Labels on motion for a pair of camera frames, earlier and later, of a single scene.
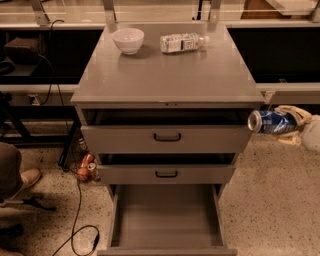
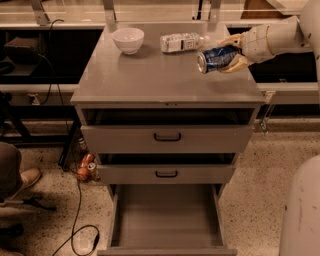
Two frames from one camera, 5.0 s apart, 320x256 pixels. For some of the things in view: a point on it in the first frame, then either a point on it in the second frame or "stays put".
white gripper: [312, 134] → [255, 43]
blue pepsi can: [271, 122] → [215, 58]
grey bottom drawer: [167, 220] stays put
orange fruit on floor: [82, 173] stays put
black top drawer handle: [167, 139] stays put
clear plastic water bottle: [182, 41] stays put
